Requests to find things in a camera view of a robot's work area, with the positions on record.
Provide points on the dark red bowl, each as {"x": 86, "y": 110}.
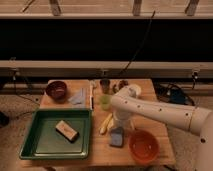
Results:
{"x": 56, "y": 90}

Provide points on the green pepper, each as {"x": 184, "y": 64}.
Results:
{"x": 115, "y": 88}

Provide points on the orange-red bowl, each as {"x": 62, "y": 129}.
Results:
{"x": 143, "y": 147}

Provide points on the green plastic tray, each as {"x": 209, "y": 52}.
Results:
{"x": 44, "y": 142}

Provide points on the dark red jar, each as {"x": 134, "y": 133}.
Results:
{"x": 122, "y": 84}

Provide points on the white handled knife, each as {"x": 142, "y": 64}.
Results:
{"x": 91, "y": 95}

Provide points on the light green cup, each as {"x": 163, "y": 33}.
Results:
{"x": 105, "y": 102}

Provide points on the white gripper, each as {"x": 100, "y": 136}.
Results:
{"x": 123, "y": 119}

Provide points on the dark metal cup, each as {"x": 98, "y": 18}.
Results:
{"x": 105, "y": 85}

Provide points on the light blue cloth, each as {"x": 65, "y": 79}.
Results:
{"x": 78, "y": 100}

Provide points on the brown block with black end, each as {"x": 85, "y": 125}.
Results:
{"x": 67, "y": 131}

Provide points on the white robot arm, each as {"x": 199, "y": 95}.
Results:
{"x": 196, "y": 120}

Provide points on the blue sponge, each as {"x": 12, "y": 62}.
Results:
{"x": 117, "y": 137}

